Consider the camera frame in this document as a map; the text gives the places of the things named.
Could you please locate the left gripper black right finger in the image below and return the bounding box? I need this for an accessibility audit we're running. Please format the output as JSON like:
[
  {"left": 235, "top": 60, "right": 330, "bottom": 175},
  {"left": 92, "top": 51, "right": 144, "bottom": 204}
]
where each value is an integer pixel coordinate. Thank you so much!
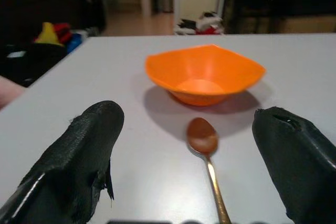
[{"left": 251, "top": 106, "right": 336, "bottom": 224}]

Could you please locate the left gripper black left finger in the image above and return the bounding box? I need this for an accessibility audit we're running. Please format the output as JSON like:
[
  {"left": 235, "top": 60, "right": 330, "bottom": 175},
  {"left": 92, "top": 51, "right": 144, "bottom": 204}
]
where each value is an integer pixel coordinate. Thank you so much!
[{"left": 0, "top": 100, "right": 125, "bottom": 224}]

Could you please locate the black chair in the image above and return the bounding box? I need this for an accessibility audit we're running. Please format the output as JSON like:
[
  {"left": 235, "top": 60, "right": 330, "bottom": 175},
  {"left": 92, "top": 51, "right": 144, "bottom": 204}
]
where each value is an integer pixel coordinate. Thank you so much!
[{"left": 0, "top": 42, "right": 68, "bottom": 88}]

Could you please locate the brown metal spoon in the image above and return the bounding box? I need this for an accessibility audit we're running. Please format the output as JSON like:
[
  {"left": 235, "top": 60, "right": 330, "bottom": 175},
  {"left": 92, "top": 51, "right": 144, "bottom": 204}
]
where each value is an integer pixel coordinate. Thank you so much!
[{"left": 186, "top": 117, "right": 232, "bottom": 224}]

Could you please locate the blue bag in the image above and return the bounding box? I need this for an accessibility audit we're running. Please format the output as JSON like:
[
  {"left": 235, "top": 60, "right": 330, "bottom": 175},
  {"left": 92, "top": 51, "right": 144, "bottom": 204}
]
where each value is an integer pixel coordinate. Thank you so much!
[{"left": 65, "top": 33, "right": 84, "bottom": 54}]

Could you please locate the yellow cloth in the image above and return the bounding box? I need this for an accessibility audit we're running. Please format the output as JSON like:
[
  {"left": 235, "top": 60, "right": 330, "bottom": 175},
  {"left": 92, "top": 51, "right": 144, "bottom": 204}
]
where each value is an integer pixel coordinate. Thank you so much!
[{"left": 34, "top": 22, "right": 65, "bottom": 46}]

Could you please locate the red cloth bundle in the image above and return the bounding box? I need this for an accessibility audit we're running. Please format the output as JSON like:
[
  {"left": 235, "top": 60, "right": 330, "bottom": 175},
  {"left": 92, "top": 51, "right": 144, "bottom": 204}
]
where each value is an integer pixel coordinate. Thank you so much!
[{"left": 54, "top": 23, "right": 73, "bottom": 41}]

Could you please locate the orange plastic bowl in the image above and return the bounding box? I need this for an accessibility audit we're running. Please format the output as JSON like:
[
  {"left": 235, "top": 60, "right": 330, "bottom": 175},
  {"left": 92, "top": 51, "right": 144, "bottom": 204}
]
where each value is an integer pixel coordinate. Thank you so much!
[{"left": 144, "top": 44, "right": 267, "bottom": 106}]

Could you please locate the black shelf unit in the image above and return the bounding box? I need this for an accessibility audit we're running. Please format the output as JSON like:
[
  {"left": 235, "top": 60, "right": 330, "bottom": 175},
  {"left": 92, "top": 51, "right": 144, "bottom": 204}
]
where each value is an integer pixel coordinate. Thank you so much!
[{"left": 219, "top": 0, "right": 336, "bottom": 35}]

